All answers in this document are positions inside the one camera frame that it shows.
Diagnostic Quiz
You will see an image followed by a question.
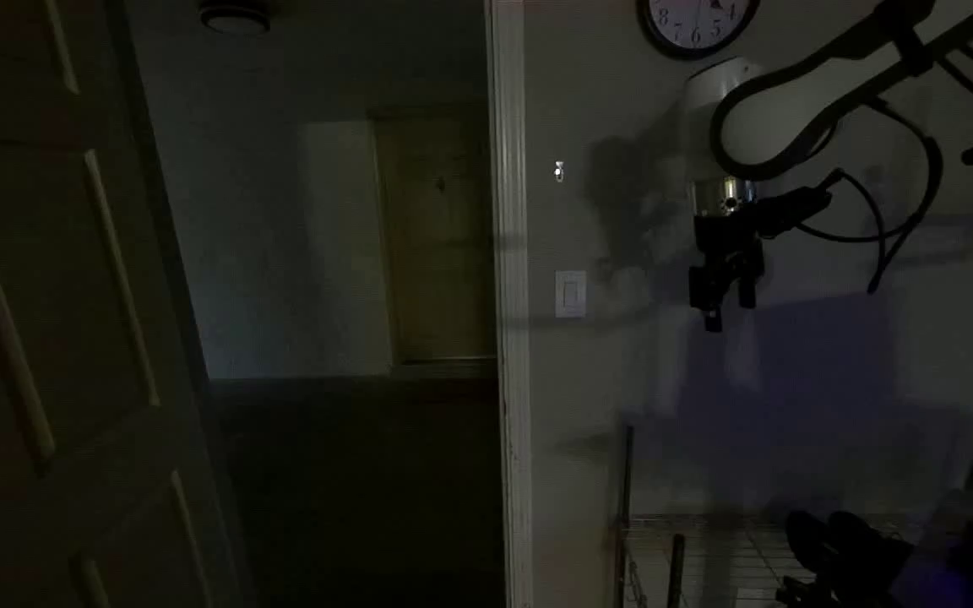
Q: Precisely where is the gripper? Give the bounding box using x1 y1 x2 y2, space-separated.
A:
688 213 766 334

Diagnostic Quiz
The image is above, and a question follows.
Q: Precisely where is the pair of black shoes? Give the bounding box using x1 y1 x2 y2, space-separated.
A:
775 509 915 608

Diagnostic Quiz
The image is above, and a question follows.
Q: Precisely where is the plain wooden door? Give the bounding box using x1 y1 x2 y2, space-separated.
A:
368 106 500 372

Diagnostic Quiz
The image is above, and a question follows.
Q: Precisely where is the round ceiling light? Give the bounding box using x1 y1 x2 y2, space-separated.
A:
198 0 273 36

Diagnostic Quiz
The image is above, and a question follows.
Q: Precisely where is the panelled wooden door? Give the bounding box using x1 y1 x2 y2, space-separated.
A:
0 0 244 608

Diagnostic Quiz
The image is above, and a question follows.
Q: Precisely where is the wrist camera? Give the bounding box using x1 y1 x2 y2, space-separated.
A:
753 186 835 241

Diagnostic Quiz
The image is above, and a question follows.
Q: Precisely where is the white wall switch plate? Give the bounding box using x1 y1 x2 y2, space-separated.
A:
555 270 587 319

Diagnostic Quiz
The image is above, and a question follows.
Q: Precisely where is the white door frame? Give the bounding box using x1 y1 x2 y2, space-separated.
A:
485 0 535 608

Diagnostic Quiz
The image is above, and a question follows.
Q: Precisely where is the metal wire rack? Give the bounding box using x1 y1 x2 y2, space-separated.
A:
617 425 800 608

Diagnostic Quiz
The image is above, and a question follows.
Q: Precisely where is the round wall clock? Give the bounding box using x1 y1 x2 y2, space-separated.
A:
636 0 763 61

